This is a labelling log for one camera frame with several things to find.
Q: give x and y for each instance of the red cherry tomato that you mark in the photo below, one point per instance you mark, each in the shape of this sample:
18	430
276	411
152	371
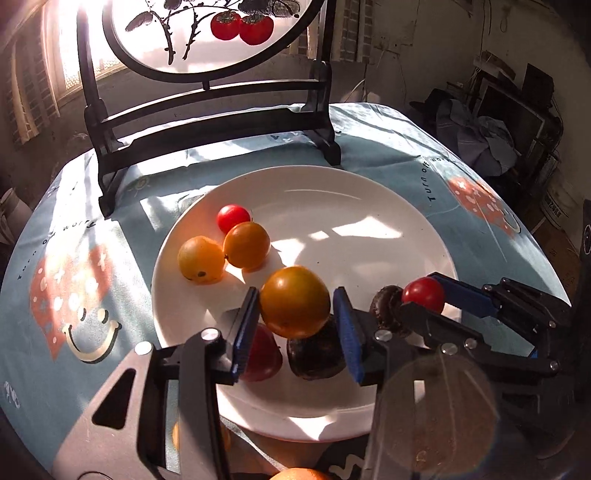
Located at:
427	292

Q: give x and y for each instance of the orange round citrus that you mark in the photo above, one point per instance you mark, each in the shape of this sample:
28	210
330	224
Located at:
294	303

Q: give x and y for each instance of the white oval plate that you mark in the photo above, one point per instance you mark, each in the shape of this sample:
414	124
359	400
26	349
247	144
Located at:
314	229

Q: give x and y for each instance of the right checked curtain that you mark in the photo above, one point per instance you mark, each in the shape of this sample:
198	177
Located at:
353	31

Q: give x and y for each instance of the left checked curtain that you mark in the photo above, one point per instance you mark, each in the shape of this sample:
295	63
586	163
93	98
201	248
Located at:
29	96

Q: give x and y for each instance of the dark brown passion fruit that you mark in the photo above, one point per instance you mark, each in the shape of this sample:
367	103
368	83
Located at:
384	308

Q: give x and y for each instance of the small yellow kumquat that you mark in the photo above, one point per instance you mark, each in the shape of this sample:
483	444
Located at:
246	245

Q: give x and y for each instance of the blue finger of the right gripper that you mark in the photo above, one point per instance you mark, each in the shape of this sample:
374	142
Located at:
466	297
437	330

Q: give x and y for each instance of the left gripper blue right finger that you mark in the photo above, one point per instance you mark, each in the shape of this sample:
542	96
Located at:
351	335

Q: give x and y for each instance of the black framed round painted screen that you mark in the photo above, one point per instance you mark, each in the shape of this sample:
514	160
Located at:
268	27

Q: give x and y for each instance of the checked curtain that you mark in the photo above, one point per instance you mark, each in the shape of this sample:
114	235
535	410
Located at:
353	31
29	96

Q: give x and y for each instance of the pile of dark clothes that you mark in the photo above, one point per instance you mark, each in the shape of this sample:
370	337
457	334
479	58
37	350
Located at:
483	143

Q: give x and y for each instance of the white ceramic jug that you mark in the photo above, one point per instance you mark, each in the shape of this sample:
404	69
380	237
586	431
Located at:
15	214

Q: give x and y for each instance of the light blue printed tablecloth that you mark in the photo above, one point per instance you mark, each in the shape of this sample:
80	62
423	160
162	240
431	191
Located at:
82	291

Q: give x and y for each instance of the dark red plum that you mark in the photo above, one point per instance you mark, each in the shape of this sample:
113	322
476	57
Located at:
265	358

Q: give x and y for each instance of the orange tangerine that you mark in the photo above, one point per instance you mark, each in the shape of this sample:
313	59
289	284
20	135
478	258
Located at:
300	474

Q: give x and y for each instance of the yellow orange fruit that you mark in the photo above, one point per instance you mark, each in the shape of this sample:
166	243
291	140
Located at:
201	260

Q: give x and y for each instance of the small red tomato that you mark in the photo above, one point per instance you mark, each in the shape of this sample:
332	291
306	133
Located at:
231	215

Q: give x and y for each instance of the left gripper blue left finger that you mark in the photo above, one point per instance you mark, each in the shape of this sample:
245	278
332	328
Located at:
243	331

